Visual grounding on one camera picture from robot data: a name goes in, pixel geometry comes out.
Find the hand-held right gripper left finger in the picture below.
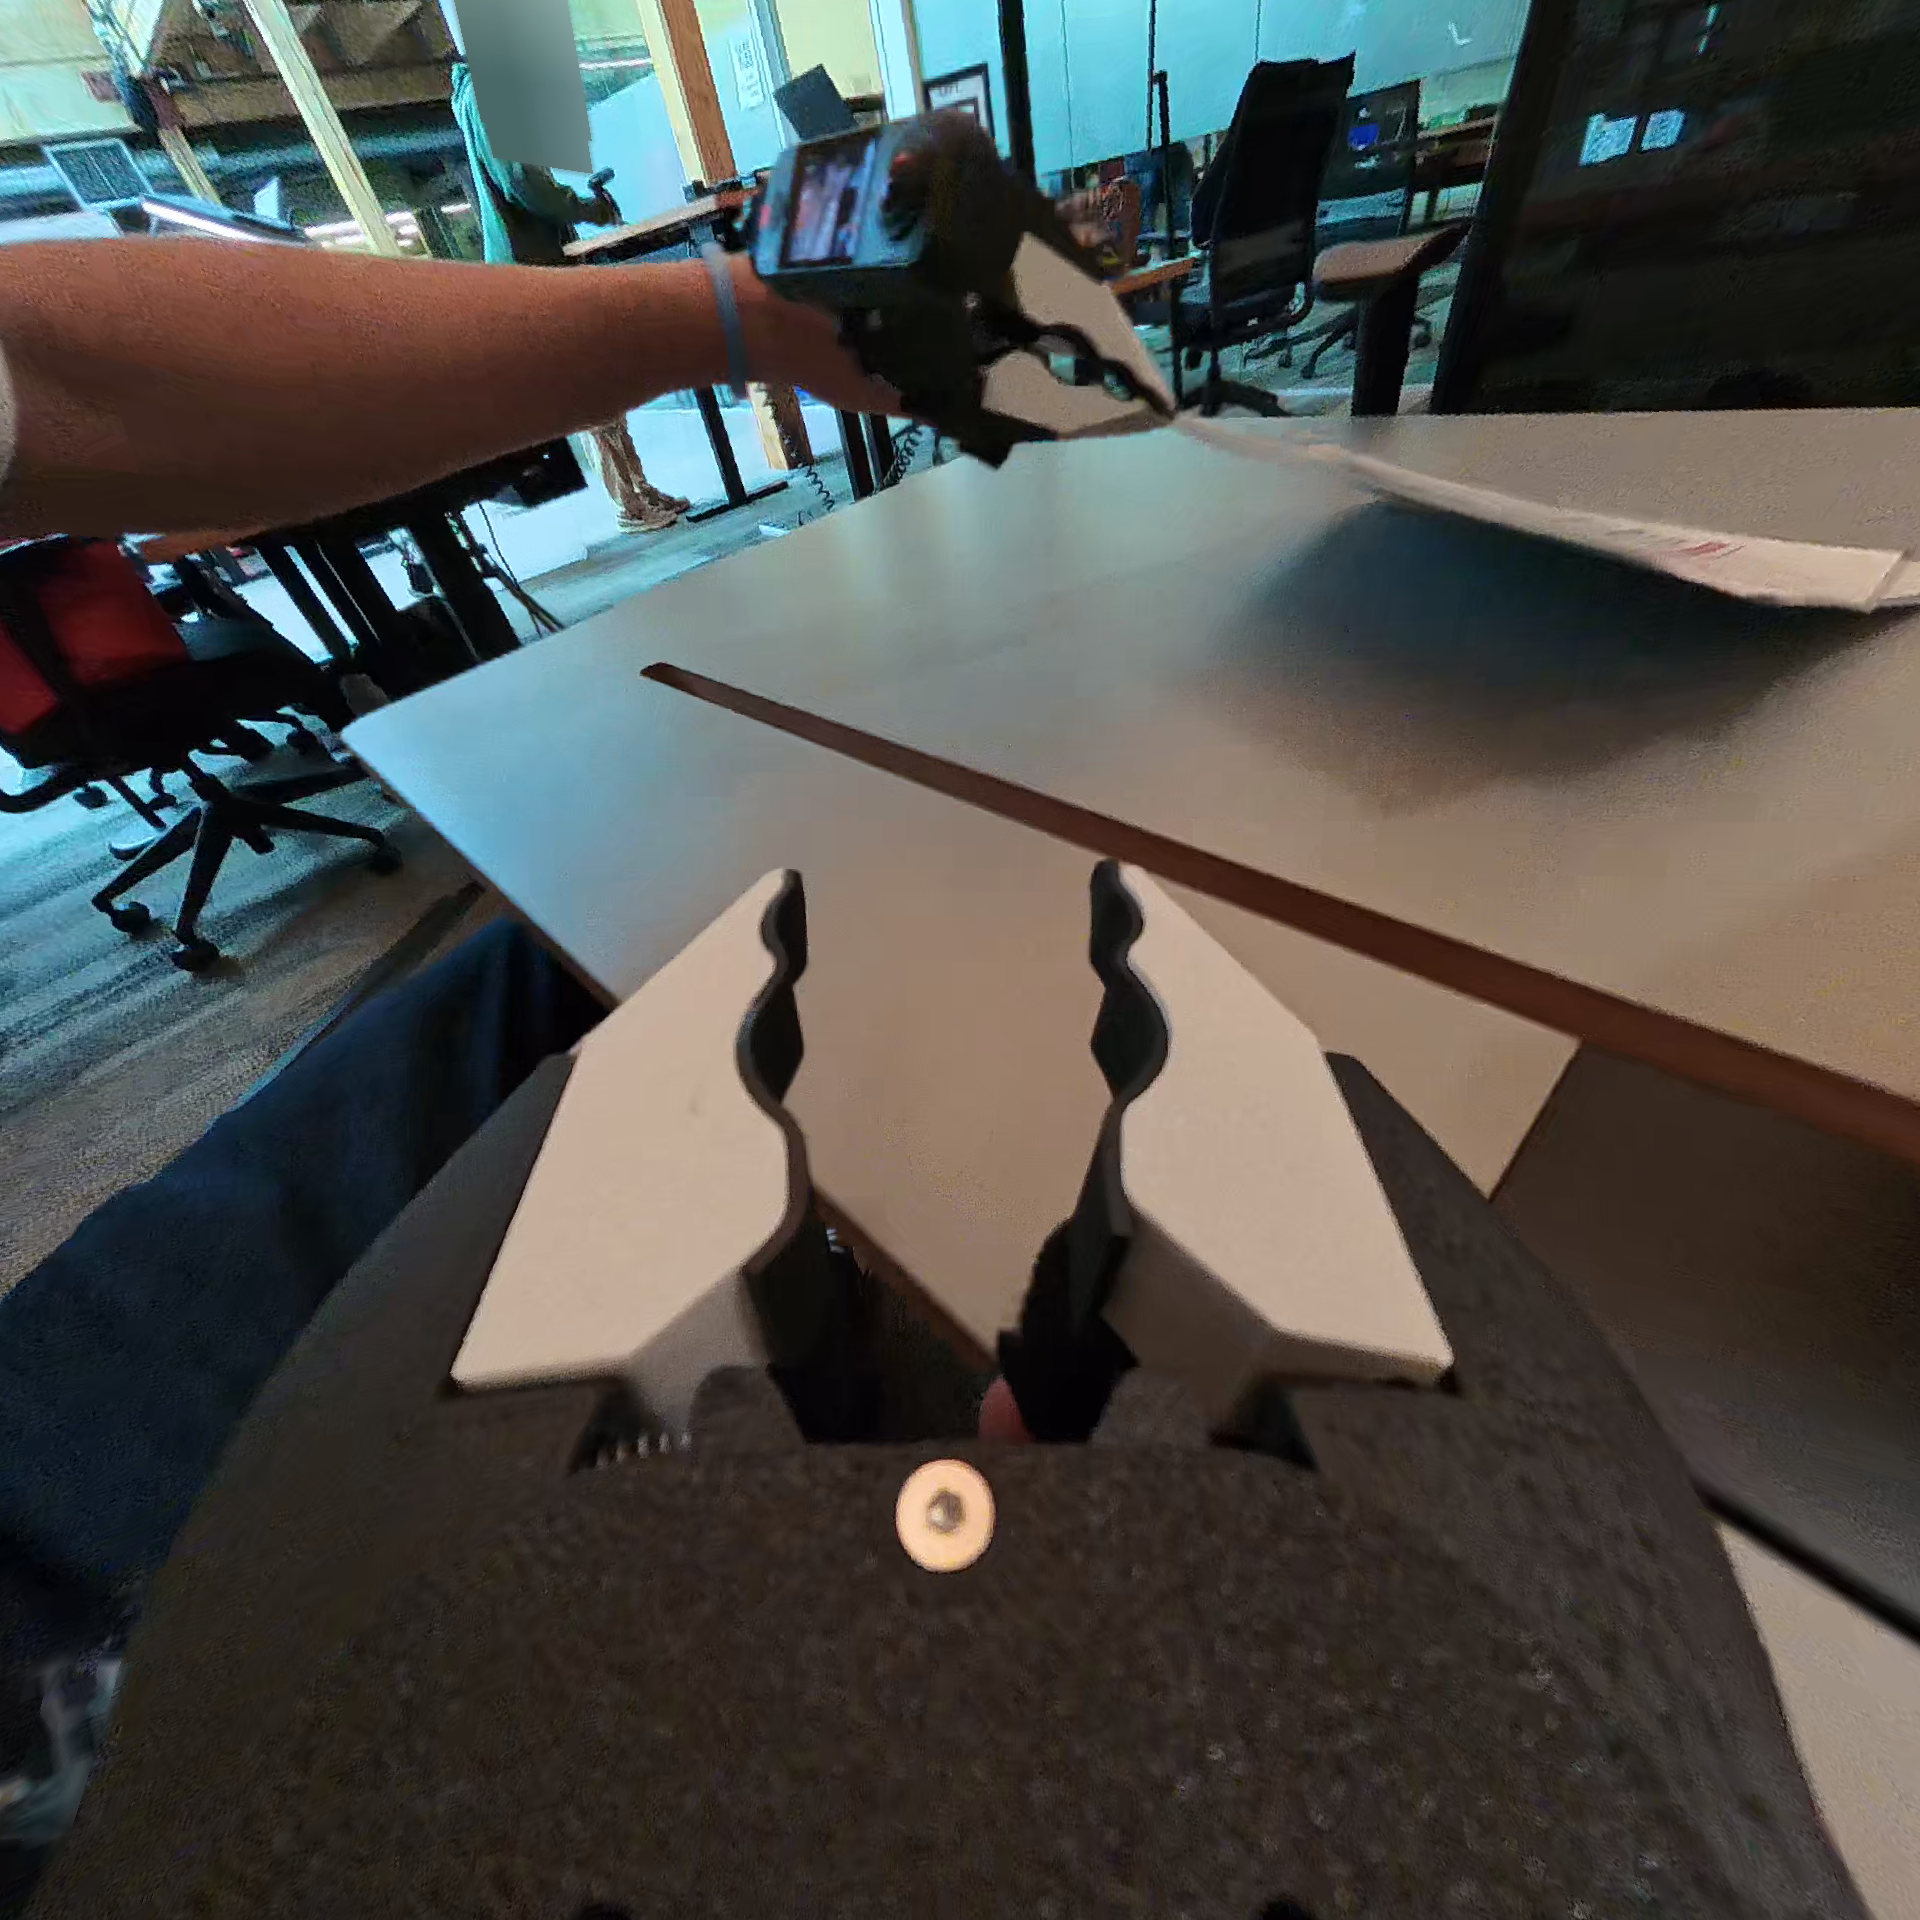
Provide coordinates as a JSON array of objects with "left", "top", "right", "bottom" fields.
[{"left": 451, "top": 865, "right": 817, "bottom": 1425}]

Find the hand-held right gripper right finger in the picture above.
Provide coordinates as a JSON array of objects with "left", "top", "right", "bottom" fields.
[{"left": 994, "top": 857, "right": 1455, "bottom": 1445}]

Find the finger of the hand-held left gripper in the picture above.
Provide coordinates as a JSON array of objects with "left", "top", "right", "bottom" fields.
[
  {"left": 1006, "top": 229, "right": 1178, "bottom": 417},
  {"left": 979, "top": 346, "right": 1191, "bottom": 446}
]

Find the pile of white papers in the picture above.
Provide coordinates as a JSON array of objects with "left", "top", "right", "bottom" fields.
[{"left": 1169, "top": 409, "right": 1920, "bottom": 617}]

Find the person's left forearm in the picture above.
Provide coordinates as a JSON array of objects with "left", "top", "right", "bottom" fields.
[{"left": 0, "top": 229, "right": 753, "bottom": 545}]

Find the black-legged standing desk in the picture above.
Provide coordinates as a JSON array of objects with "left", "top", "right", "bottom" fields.
[{"left": 562, "top": 187, "right": 902, "bottom": 518}]

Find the person's left hand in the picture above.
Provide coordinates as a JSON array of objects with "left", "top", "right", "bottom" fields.
[{"left": 743, "top": 268, "right": 915, "bottom": 422}]

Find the grey-blue wristband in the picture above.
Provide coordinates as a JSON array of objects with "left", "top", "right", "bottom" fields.
[{"left": 700, "top": 240, "right": 754, "bottom": 397}]

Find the small brown side table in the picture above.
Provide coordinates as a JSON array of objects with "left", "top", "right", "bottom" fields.
[{"left": 1303, "top": 222, "right": 1478, "bottom": 418}]

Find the large black monitor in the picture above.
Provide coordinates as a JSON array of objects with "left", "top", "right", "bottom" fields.
[{"left": 1428, "top": 0, "right": 1920, "bottom": 417}]

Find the red and black office chair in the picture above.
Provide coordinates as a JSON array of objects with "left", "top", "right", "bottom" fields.
[{"left": 0, "top": 533, "right": 406, "bottom": 976}]

